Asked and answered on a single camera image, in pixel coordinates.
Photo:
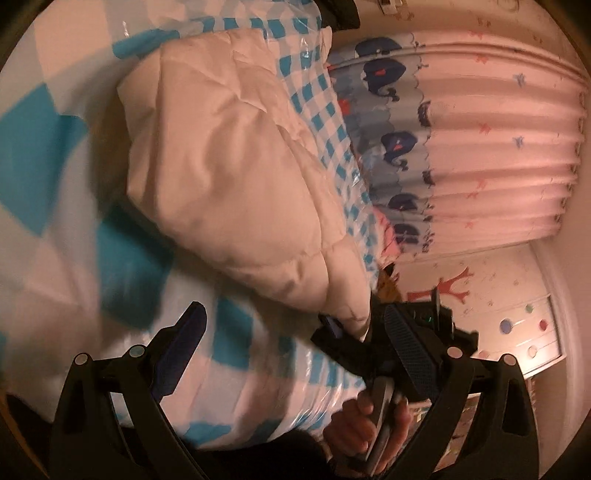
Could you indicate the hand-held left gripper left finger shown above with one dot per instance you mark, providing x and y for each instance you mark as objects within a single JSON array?
[{"x": 191, "y": 327}]

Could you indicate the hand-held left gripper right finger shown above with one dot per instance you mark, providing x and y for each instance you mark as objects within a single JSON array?
[{"x": 411, "y": 350}]

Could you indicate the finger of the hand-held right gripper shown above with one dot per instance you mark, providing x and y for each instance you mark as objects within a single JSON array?
[{"x": 339, "y": 341}]

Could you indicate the white quilted jacket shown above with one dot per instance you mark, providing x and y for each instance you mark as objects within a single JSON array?
[{"x": 231, "y": 184}]

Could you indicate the person's right hand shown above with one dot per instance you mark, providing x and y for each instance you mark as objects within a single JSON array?
[{"x": 346, "y": 429}]

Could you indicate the brown plush toy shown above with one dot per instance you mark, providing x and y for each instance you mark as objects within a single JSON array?
[{"x": 387, "y": 281}]

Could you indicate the pink cloth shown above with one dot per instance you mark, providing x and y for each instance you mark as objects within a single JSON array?
[{"x": 388, "y": 235}]

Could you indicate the white wardrobe with coloured dots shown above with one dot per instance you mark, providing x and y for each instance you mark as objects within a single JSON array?
[{"x": 521, "y": 341}]

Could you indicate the whale print curtain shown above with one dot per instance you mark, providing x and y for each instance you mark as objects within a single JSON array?
[{"x": 485, "y": 138}]

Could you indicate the blue checkered plastic bed cover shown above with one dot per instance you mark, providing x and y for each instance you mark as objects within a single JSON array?
[{"x": 46, "y": 138}]

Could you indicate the black clothing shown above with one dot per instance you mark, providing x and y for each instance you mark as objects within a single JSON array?
[{"x": 341, "y": 11}]

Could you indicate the red tree wall sticker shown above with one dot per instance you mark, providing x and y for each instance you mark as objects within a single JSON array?
[{"x": 445, "y": 288}]

